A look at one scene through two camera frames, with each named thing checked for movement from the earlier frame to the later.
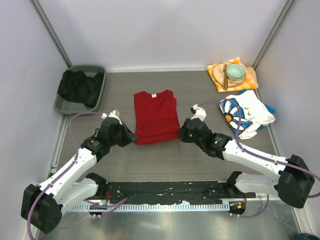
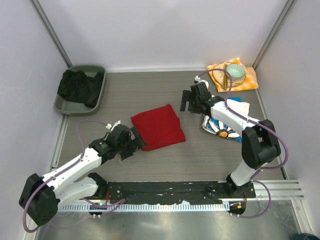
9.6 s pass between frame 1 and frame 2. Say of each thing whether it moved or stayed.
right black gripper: moved
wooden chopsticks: stayed
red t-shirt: moved
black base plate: stayed
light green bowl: stayed
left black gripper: moved
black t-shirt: stayed
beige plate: stayed
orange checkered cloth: stayed
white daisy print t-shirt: moved
